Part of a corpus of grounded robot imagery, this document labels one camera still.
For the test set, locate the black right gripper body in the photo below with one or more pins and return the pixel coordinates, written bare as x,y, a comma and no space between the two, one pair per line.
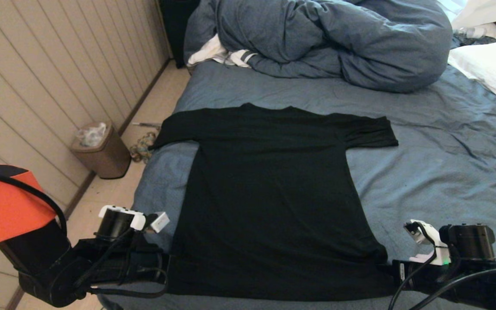
420,277

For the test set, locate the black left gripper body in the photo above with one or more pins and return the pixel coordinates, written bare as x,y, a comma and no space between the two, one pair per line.
140,267

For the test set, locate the black t-shirt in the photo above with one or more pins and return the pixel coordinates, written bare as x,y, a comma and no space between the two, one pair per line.
269,193

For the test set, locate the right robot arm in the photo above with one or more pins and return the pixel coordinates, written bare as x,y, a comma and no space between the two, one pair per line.
489,288

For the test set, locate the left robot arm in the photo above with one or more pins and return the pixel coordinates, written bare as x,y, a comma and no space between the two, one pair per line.
7,206

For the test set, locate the left wrist motor cylinder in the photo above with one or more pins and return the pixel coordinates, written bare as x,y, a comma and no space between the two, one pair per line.
116,224

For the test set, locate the wrist motor cylinder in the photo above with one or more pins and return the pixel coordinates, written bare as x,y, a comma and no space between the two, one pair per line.
467,241
116,224

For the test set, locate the right wrist motor cylinder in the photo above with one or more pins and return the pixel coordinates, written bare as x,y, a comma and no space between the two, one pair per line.
467,241

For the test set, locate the brown trash bin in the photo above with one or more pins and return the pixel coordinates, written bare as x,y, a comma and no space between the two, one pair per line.
106,157

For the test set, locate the blue bed sheet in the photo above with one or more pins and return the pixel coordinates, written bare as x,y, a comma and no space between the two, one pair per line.
446,163

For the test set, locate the clear plastic bin liner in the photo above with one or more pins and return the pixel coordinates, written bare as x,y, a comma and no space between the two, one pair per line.
91,134

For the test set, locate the thin grey stick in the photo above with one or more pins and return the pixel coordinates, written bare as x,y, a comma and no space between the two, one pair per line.
144,125

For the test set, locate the white pillow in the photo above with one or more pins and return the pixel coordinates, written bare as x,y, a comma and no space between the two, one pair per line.
493,69

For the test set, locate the white striped cloth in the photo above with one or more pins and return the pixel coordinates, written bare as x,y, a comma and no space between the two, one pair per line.
207,51

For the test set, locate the dark grey crumpled cloth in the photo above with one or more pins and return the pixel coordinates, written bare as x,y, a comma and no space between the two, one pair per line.
467,41

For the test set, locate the black nightstand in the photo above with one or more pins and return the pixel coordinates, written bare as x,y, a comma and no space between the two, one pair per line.
172,26

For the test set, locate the blue crumpled duvet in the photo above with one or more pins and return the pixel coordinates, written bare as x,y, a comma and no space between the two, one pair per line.
338,38

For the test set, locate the white blanket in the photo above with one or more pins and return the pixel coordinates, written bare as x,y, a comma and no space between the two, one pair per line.
489,10

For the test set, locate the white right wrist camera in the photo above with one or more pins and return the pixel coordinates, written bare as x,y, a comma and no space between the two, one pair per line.
424,234

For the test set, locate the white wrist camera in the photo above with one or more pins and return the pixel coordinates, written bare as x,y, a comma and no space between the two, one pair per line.
159,222
424,234

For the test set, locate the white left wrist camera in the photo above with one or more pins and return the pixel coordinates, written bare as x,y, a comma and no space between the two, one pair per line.
159,222

